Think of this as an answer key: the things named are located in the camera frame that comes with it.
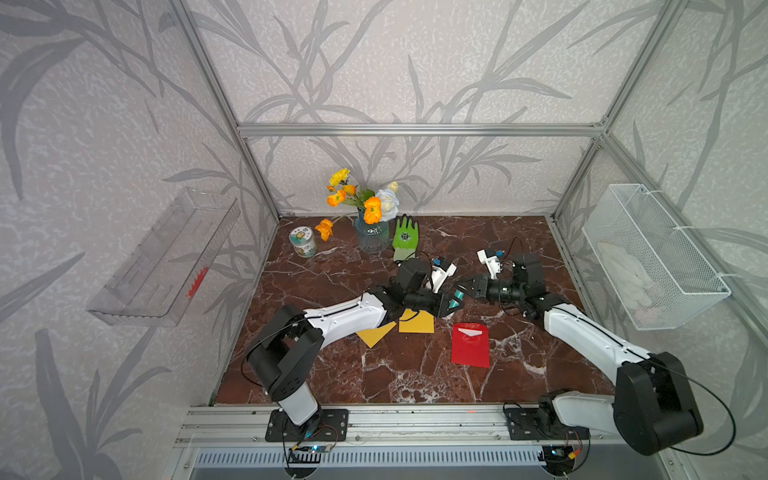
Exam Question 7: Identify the white green glue stick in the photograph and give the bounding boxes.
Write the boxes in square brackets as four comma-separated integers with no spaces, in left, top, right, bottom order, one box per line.
[449,290,464,308]

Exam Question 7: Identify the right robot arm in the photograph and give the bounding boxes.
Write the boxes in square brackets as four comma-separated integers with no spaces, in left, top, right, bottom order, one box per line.
[459,249,704,456]

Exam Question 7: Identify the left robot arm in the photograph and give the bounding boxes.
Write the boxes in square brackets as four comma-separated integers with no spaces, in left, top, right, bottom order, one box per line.
[242,257,464,427]

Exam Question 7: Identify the upright yellow envelope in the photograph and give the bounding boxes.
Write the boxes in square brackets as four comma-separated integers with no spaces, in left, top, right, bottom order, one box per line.
[398,309,435,334]

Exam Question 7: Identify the red envelope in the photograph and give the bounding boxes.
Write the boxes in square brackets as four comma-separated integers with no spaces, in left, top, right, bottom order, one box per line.
[451,323,490,368]

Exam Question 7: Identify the tilted yellow envelope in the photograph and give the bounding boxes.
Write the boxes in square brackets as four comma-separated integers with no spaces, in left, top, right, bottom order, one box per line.
[356,322,396,348]

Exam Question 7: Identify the green work glove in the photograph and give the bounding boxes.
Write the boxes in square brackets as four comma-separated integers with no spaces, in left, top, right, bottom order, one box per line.
[393,215,419,263]

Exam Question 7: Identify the blue glass vase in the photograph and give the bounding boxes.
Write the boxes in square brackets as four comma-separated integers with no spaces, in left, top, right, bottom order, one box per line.
[355,210,390,255]

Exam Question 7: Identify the orange yellow artificial flowers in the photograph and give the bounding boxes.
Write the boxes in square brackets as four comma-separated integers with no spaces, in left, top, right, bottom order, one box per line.
[326,168,400,224]

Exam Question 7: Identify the white cloth in basket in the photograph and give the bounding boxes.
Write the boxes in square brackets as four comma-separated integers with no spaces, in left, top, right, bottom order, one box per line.
[597,242,654,310]

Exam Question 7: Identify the small printed tin can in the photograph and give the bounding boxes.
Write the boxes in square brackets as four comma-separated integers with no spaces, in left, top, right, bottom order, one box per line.
[289,226,317,258]

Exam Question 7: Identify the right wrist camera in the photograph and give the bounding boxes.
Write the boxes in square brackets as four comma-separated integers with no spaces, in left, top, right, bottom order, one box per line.
[477,248,505,280]

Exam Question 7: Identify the white wire mesh basket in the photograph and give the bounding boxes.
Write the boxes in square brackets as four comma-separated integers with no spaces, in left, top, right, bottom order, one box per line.
[582,184,731,330]

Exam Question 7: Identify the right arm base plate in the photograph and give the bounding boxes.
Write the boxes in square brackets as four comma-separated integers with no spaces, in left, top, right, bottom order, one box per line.
[502,403,591,443]

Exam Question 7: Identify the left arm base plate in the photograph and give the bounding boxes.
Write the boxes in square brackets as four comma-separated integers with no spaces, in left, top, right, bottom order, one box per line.
[265,408,350,443]

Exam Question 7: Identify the aluminium front rail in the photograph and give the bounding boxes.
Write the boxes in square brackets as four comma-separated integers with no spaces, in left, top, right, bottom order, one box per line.
[173,403,679,450]

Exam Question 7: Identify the clear plastic wall tray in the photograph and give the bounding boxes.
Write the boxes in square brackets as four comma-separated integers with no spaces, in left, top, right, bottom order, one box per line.
[86,188,241,327]

